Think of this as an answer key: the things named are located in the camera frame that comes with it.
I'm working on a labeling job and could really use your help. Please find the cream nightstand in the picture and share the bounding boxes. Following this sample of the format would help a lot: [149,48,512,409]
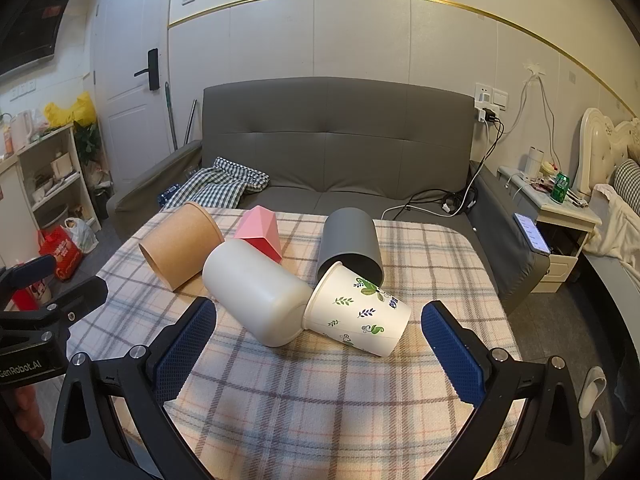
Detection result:
[497,165,603,293]

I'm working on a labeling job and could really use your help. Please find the white door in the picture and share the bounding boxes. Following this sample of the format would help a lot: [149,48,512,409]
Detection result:
[92,0,176,201]

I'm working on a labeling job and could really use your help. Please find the green drink can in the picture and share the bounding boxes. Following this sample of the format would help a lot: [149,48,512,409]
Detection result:
[551,172,572,204]

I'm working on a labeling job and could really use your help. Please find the checked pillow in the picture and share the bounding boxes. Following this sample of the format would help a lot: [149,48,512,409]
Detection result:
[612,158,640,206]

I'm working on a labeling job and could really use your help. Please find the black door lock handle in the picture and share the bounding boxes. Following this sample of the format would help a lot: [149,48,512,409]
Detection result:
[134,48,160,92]

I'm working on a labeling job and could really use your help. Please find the white plastic bag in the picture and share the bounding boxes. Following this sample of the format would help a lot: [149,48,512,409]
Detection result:
[64,217,99,254]

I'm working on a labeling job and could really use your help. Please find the person's left hand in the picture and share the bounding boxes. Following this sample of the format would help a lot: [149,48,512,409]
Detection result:
[12,385,49,443]

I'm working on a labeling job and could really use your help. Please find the white plastic cup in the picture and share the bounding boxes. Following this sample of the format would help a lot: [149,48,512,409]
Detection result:
[202,239,313,348]

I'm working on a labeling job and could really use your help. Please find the white wall socket panel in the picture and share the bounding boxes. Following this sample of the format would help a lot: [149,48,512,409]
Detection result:
[474,82,509,111]

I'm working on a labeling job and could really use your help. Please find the cream blanket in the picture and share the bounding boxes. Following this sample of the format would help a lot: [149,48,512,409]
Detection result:
[582,183,640,266]

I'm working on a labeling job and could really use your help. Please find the white tumbler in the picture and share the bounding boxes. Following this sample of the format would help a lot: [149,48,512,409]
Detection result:
[522,147,546,178]

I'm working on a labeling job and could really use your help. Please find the smartphone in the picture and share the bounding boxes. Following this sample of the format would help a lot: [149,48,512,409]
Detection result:
[514,212,552,255]

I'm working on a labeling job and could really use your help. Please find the grey sofa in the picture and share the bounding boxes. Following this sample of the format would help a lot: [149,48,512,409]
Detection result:
[106,76,553,316]

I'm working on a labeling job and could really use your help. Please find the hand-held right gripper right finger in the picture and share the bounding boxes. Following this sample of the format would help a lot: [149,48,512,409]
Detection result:
[421,301,581,480]

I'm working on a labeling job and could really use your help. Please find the green checked cloth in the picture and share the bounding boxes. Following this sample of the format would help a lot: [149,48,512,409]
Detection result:
[160,157,271,211]

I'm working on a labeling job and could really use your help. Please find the yellow plastic bag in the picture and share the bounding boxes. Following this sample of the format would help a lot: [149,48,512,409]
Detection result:
[45,92,96,128]

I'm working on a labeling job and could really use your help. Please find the white kettle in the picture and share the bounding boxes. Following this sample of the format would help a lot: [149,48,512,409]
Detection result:
[10,112,35,153]

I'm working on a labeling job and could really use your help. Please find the white charging cable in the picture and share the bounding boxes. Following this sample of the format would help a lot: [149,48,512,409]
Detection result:
[382,74,563,216]

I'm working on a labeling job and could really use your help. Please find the brown paper cup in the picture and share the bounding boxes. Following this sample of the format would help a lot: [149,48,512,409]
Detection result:
[138,202,226,292]

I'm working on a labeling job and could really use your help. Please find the white floral paper cup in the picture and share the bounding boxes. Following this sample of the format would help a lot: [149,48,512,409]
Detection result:
[302,261,412,358]

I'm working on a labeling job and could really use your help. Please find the plaid tablecloth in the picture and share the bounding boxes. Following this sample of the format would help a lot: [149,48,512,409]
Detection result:
[65,207,526,480]

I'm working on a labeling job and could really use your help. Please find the pink red cup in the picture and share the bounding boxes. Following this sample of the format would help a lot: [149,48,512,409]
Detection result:
[234,205,283,262]

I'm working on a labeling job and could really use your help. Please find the white slipper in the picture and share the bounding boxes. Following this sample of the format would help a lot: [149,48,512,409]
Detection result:
[579,366,607,418]
[590,410,621,466]

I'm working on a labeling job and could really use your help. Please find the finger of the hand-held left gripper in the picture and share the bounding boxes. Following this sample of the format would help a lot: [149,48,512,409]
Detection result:
[44,275,110,330]
[0,254,57,306]

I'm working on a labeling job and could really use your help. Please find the white shelf unit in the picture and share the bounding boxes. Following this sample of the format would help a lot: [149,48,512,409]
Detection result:
[0,122,101,261]

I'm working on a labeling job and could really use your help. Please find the black range hood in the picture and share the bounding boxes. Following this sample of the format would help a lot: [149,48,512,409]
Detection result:
[0,0,76,78]

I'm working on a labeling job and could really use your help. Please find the green broom handle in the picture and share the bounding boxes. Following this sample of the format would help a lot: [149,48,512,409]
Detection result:
[164,81,179,152]

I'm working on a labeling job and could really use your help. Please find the black cable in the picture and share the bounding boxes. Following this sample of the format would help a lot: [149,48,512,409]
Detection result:
[385,117,503,216]

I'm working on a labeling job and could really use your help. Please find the grey cup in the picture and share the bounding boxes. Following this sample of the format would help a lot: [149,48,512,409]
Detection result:
[316,207,384,286]

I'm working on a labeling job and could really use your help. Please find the cream bed headboard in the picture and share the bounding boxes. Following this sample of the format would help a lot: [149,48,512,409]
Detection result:
[575,107,640,196]

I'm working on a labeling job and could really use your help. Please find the red shopping bag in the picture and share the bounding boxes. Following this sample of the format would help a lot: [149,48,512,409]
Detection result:
[39,225,83,282]

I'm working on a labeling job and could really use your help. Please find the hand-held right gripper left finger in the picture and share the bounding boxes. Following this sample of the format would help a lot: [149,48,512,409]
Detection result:
[50,296,218,480]

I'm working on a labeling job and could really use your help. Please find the green potted plant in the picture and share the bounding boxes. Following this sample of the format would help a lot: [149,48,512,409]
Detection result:
[74,122,103,166]

